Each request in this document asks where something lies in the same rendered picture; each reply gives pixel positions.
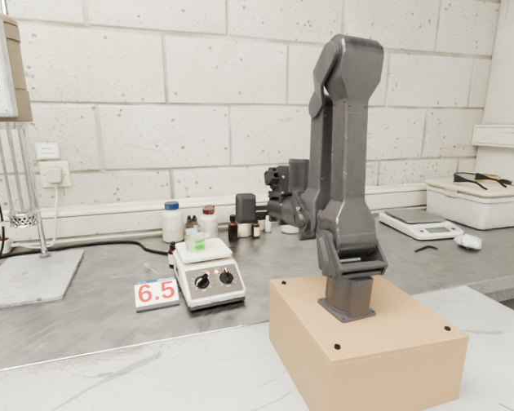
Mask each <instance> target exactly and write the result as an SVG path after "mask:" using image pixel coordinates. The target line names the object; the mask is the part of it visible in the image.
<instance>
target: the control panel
mask: <svg viewBox="0 0 514 411"><path fill-rule="evenodd" d="M225 267H226V268H227V269H228V272H230V273H232V274H233V281H232V282H231V283H230V284H224V283H222V282H221V281H220V280H219V275H220V274H221V273H222V272H224V268H225ZM216 270H217V271H218V273H215V271H216ZM207 272H209V273H210V274H209V275H208V279H209V285H208V286H207V287H206V288H204V289H200V288H197V287H196V286H195V284H194V281H195V279H196V278H197V277H198V276H203V275H204V274H205V273H207ZM185 275H186V278H187V282H188V288H189V292H190V296H191V299H195V298H204V297H208V296H212V295H217V294H224V293H228V292H233V291H238V290H242V289H243V286H242V283H241V280H240V277H239V275H238V272H237V269H236V266H235V264H234V263H231V264H226V265H221V266H216V267H207V268H202V269H197V270H191V271H186V272H185Z"/></svg>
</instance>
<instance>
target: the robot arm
mask: <svg viewBox="0 0 514 411"><path fill-rule="evenodd" d="M383 60H384V50H383V45H380V43H379V42H378V41H375V40H372V39H367V38H359V37H354V36H349V35H345V34H340V33H338V34H336V35H334V36H333V37H332V38H331V40H330V41H329V42H327V43H326V44H325V45H324V47H323V49H322V51H321V54H320V56H319V58H318V61H317V63H316V65H315V68H314V70H313V72H312V76H313V84H314V92H313V94H312V97H311V99H310V101H309V104H308V112H309V115H310V116H311V134H310V153H309V159H293V158H291V159H289V162H288V166H277V167H269V168H268V170H267V171H265V172H264V183H265V185H267V186H270V188H271V189H272V191H268V197H269V201H268V204H267V205H256V195H255V194H253V193H238V194H237V195H236V196H235V221H236V222H237V223H239V224H244V223H254V222H255V219H256V216H267V215H268V221H269V222H278V225H290V226H293V227H296V228H298V229H299V240H300V241H308V240H315V239H317V259H318V267H319V269H320V270H322V273H321V274H322V275H323V276H327V280H326V294H325V296H326V297H325V298H319V299H318V300H317V302H318V303H319V304H320V305H321V306H322V307H324V308H325V309H326V310H327V311H328V312H329V313H330V314H331V315H332V316H334V317H335V318H336V319H337V320H339V321H340V322H341V323H348V322H352V321H355V320H361V319H365V318H368V317H372V316H376V311H374V310H373V309H372V308H370V298H371V292H372V287H373V281H374V278H372V277H370V276H377V275H380V276H381V275H384V273H385V272H386V270H387V268H388V262H387V260H386V258H385V256H384V253H383V251H382V248H381V246H380V244H379V241H378V239H377V236H376V229H375V219H374V216H373V215H372V213H371V211H370V209H369V207H368V205H367V204H366V200H365V194H366V150H367V128H368V106H369V100H370V97H371V96H372V95H373V93H374V91H375V89H376V88H377V86H378V85H379V83H380V80H381V75H382V70H383ZM324 87H325V89H326V91H327V92H328V95H327V94H325V92H324ZM259 210H266V211H260V212H258V211H259ZM256 211H257V212H256ZM356 258H361V260H355V261H347V262H340V260H341V259H356Z"/></svg>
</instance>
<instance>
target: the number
mask: <svg viewBox="0 0 514 411"><path fill-rule="evenodd" d="M136 297H137V304H141V303H149V302H154V301H159V300H164V299H169V298H177V294H176V288H175V280H168V281H159V282H153V283H148V284H142V285H137V286H136Z"/></svg>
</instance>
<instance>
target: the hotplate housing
mask: <svg viewBox="0 0 514 411"><path fill-rule="evenodd" d="M173 259H174V271H175V274H176V277H177V279H178V282H179V285H180V287H181V289H182V291H183V294H184V297H185V299H186V302H187V304H188V307H189V309H190V311H193V310H197V309H202V308H205V307H213V306H217V305H221V304H225V303H232V302H236V301H241V300H245V299H246V297H245V295H246V287H245V285H244V282H243V280H242V278H241V273H240V272H239V269H238V266H237V263H236V261H235V260H234V259H233V258H232V256H230V257H225V258H220V259H210V260H204V261H199V262H193V263H183V262H182V260H181V258H180V256H179V254H178V252H177V250H175V252H173ZM231 263H234V264H235V266H236V269H237V272H238V275H239V277H240V280H241V283H242V286H243V289H242V290H238V291H233V292H228V293H224V294H217V295H212V296H208V297H204V298H195V299H191V296H190V292H189V288H188V282H187V278H186V275H185V272H186V271H191V270H197V269H202V268H207V267H216V266H221V265H226V264H231Z"/></svg>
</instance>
